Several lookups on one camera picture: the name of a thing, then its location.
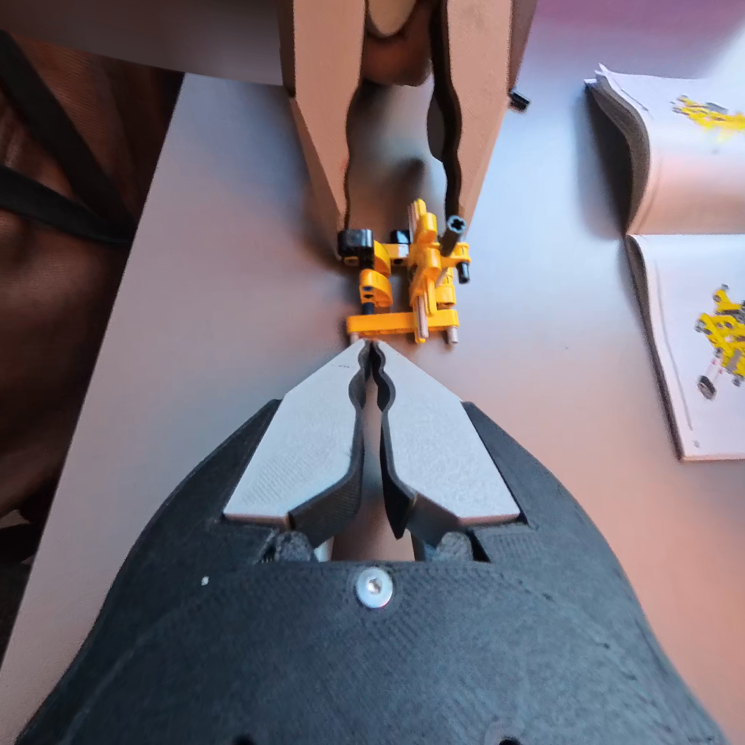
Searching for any dark brown cloth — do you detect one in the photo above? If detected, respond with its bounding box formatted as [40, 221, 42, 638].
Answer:
[0, 32, 184, 641]

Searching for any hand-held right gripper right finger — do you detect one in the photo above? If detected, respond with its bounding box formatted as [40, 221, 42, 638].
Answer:
[371, 340, 522, 548]

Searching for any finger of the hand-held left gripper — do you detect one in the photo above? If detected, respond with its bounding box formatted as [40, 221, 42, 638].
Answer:
[428, 0, 539, 239]
[278, 0, 369, 260]

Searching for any yellow lego model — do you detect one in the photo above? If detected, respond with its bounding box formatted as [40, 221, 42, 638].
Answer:
[336, 198, 472, 345]

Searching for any person's left hand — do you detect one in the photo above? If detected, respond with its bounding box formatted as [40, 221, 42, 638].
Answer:
[361, 12, 436, 88]

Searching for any black strap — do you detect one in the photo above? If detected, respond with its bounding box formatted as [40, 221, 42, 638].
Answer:
[0, 32, 137, 248]

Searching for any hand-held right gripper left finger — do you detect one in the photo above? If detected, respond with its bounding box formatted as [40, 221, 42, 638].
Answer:
[223, 339, 371, 548]

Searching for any lego instruction booklet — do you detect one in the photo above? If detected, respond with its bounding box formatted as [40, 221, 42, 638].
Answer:
[585, 63, 745, 462]

